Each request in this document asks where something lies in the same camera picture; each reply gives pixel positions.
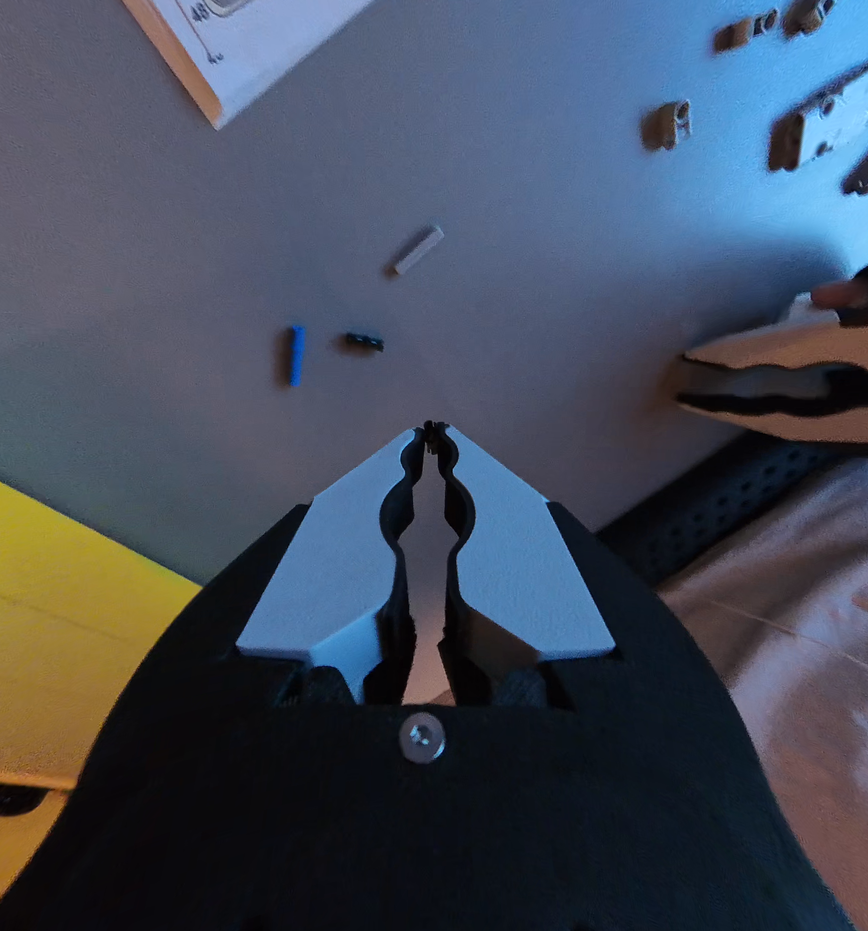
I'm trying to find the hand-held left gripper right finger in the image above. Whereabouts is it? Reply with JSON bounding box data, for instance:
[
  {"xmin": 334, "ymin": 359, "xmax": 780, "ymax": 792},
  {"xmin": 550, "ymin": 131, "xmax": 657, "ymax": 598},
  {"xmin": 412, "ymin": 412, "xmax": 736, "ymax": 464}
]
[{"xmin": 437, "ymin": 425, "xmax": 616, "ymax": 705}]

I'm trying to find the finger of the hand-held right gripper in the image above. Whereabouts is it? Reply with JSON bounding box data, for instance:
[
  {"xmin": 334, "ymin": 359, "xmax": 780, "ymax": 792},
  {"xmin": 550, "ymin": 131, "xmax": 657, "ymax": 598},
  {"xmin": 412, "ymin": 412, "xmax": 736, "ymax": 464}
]
[
  {"xmin": 683, "ymin": 293, "xmax": 868, "ymax": 383},
  {"xmin": 676, "ymin": 378, "xmax": 868, "ymax": 446}
]

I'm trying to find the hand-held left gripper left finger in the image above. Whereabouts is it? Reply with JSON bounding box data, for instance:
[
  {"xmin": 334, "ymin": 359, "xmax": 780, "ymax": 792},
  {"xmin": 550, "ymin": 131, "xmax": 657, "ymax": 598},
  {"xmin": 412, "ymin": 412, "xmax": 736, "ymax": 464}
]
[{"xmin": 236, "ymin": 428, "xmax": 426, "ymax": 705}]

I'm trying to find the yellow plastic bin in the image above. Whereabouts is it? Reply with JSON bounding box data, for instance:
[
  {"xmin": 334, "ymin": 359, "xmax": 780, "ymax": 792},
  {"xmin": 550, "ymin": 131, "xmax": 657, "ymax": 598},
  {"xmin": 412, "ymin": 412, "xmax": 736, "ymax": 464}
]
[{"xmin": 0, "ymin": 465, "xmax": 204, "ymax": 919}]

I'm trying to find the person's right hand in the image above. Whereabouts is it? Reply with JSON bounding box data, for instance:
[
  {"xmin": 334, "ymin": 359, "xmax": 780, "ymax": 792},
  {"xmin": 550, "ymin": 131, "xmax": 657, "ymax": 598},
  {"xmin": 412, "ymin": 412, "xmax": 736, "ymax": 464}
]
[{"xmin": 810, "ymin": 280, "xmax": 868, "ymax": 311}]

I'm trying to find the grey plate with four holes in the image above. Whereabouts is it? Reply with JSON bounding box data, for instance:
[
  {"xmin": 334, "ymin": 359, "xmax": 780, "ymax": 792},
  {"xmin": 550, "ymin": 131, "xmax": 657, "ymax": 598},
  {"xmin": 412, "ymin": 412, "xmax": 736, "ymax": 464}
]
[{"xmin": 768, "ymin": 49, "xmax": 868, "ymax": 173}]

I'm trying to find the short grey axle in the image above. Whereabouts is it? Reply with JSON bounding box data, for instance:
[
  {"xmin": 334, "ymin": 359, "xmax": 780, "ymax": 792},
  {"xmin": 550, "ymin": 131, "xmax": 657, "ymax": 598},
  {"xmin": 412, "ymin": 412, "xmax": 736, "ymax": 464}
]
[{"xmin": 392, "ymin": 225, "xmax": 445, "ymax": 276}]

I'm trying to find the open instruction booklet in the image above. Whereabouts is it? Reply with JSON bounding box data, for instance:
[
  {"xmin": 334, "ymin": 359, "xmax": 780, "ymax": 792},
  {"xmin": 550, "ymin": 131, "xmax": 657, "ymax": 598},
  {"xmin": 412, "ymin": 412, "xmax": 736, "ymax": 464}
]
[{"xmin": 123, "ymin": 0, "xmax": 374, "ymax": 130}]

